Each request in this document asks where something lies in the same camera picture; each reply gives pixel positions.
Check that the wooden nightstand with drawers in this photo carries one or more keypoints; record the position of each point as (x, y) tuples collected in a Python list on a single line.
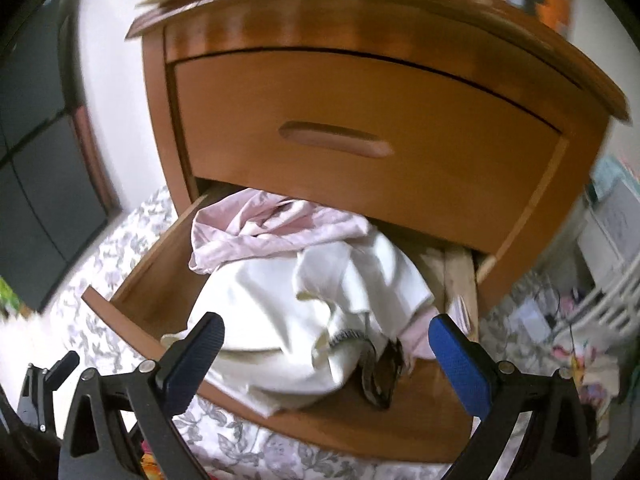
[(250, 110)]

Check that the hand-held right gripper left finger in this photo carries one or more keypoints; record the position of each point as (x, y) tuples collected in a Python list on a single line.
[(192, 360)]

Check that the colourful printed cloth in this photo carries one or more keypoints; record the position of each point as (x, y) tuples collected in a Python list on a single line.
[(595, 385)]

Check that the pink garment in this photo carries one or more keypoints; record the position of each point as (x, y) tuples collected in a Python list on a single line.
[(240, 240)]

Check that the teal cloth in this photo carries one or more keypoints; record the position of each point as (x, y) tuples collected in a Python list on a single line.
[(607, 175)]

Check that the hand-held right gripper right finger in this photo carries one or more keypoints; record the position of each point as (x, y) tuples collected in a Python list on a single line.
[(460, 365)]

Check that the white plastic rack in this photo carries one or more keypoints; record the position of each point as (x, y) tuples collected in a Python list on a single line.
[(610, 260)]

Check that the white garment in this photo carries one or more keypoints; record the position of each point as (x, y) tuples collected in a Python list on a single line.
[(260, 310)]

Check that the grey floral blanket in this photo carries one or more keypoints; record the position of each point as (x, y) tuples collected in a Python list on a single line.
[(125, 240)]

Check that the green printed box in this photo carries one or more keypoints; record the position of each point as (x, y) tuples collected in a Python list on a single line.
[(10, 295)]

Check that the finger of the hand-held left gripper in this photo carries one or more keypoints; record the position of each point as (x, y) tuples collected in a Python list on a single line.
[(62, 365)]

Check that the dark patterned cloth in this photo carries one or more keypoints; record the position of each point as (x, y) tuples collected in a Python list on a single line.
[(382, 380)]

